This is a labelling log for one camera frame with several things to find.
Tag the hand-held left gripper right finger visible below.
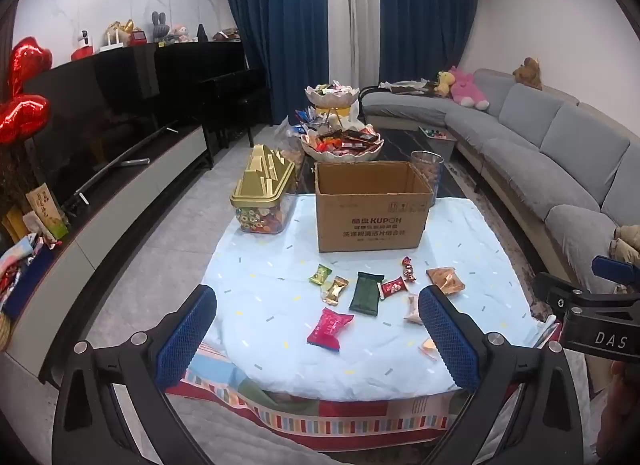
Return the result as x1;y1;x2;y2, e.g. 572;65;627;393
417;286;598;465

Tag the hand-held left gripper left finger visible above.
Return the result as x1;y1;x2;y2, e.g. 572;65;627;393
52;284;218;465

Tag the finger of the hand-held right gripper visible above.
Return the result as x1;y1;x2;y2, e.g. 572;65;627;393
591;255;640;287
532;272;640;320

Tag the pale pink snack packet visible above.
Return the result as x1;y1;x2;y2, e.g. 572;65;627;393
402;295;425;326

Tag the orange tan snack packet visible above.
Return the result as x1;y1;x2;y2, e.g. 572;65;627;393
426;267;466;296

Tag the small red snack packet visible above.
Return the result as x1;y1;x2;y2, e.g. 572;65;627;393
381;276;406;300

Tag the dark green snack packet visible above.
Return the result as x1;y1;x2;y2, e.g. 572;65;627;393
349;272;385;317

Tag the magenta snack packet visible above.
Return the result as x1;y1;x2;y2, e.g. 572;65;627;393
306;307;355;352

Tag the gold snack packet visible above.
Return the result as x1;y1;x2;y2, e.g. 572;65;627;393
322;276;350;307

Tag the brown cardboard box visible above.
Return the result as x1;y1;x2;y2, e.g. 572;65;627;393
314;161;435;253

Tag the clear jar of round snacks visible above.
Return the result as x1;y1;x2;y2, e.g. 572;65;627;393
411;150;445;208

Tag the pile of wrapped snacks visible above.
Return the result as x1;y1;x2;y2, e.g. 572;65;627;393
305;128;381;152

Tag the khaki cloth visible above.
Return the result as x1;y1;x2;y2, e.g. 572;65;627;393
607;224;640;262

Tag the grey curved sofa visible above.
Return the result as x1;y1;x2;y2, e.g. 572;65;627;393
360;68;640;296

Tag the grey black television cabinet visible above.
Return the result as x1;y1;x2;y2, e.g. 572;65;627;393
0;122;216;391

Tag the dark coffee table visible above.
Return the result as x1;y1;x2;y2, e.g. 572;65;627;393
287;125;482;202

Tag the gold-lid clear candy container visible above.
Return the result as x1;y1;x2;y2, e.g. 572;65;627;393
230;144;297;235

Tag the pile of snack bags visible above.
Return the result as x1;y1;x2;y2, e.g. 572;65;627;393
0;182;71;321

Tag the grey storage box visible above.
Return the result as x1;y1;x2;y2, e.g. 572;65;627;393
419;126;459;162

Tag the brown plush toy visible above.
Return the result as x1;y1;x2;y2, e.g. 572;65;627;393
512;57;544;91

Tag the pink plush toy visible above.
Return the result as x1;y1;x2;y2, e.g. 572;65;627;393
449;66;490;111

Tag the black curved television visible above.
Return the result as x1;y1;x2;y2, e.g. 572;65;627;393
22;45;183;211

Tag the white tiered flower bowl stand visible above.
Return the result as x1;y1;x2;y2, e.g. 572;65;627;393
300;82;385;164

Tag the black piano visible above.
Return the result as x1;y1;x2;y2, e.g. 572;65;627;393
154;39;272;152

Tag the red heart balloon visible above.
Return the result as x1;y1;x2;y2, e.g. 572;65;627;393
0;93;52;146
10;36;54;96

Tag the white gold ornament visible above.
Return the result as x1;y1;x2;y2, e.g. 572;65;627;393
100;19;134;52

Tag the white red robot toy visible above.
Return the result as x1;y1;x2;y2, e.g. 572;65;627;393
70;29;97;62

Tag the grey rabbit plush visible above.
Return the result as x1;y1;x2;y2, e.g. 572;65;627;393
151;10;170;44

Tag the blue curtain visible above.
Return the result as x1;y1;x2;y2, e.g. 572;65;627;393
377;0;482;92
221;0;331;127

